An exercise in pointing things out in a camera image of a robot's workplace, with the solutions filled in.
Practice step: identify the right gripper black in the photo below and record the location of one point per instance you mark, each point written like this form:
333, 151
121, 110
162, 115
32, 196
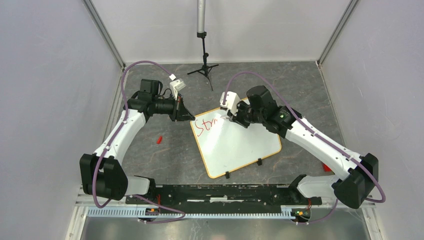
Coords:
237, 117

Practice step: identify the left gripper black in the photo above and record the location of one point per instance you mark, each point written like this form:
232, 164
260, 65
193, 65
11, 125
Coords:
183, 114

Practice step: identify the whiteboard with yellow edge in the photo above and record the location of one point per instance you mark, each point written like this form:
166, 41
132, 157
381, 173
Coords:
225, 146

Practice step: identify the red marker cap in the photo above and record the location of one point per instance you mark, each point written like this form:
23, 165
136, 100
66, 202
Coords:
159, 140

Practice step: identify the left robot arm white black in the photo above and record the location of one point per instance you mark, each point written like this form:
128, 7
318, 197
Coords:
101, 172

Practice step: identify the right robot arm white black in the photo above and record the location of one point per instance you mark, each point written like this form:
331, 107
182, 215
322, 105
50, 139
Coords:
355, 175

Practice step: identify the red object behind right arm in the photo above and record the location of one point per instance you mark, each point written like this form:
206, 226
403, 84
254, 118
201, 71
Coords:
326, 168

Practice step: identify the black tripod stand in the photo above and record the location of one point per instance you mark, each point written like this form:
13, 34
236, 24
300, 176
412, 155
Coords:
201, 34

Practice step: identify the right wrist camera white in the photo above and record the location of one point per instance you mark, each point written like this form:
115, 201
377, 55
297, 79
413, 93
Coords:
229, 101

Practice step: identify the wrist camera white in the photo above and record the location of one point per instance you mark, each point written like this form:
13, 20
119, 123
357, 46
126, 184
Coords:
176, 85
229, 101

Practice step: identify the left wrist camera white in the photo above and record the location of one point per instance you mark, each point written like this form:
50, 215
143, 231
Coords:
176, 85

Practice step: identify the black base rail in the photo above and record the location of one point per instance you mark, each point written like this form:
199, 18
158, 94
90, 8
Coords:
229, 198

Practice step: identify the left aluminium frame post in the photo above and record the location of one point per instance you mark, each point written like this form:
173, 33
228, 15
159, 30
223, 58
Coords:
104, 32

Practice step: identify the aluminium frame post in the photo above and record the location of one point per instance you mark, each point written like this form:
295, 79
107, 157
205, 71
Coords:
337, 31
104, 32

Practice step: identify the right aluminium frame post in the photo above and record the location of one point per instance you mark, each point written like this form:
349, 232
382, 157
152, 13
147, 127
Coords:
337, 31

